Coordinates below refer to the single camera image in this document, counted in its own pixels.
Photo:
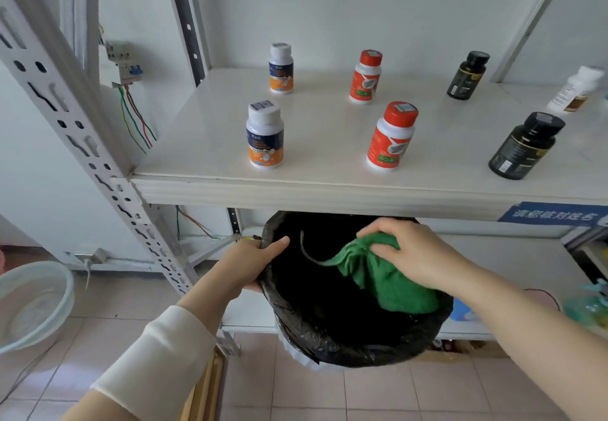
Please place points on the person's left hand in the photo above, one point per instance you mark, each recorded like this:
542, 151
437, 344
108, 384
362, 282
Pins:
240, 264

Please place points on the person's right hand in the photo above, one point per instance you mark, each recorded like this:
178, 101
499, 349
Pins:
422, 254

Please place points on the person's right thumb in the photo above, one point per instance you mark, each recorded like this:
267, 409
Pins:
390, 253

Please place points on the person's left thumb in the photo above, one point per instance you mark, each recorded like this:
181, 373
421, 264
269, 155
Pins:
270, 247

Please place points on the green cloth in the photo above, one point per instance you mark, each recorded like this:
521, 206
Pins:
394, 287

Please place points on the black trash bag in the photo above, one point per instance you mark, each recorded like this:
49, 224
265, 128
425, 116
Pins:
327, 330

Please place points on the white trash bin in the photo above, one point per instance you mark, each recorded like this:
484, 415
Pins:
304, 358

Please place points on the person's left forearm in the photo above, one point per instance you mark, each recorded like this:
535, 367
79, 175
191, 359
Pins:
161, 354

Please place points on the person's right forearm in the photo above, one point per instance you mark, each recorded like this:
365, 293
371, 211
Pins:
532, 340

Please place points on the white metal shelf rack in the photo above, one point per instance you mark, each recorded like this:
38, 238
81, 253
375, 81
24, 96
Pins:
332, 195

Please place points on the blue and white container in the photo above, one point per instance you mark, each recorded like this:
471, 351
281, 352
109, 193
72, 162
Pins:
460, 312

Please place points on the white bottle blue orange label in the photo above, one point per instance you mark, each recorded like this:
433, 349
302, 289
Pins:
281, 71
264, 138

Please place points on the red capped white bottle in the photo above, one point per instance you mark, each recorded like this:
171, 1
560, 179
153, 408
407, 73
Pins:
390, 142
365, 81

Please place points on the wooden board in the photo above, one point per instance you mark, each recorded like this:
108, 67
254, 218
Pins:
204, 387

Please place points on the blue shelf sign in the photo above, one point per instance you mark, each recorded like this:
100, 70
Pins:
551, 214

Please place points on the black bottle gold label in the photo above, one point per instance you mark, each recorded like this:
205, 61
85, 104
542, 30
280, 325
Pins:
522, 150
466, 78

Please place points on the teal plastic bag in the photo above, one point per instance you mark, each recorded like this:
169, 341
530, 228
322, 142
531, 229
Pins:
591, 306

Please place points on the white circuit breaker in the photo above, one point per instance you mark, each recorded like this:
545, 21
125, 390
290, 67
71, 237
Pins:
124, 62

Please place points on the white bottle brown label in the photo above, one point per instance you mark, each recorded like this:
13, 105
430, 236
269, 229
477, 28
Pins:
572, 93

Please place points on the clear plastic basin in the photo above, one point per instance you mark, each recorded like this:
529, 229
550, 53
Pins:
33, 304

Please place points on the grey wall plug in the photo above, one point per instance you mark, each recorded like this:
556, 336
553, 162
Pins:
92, 257

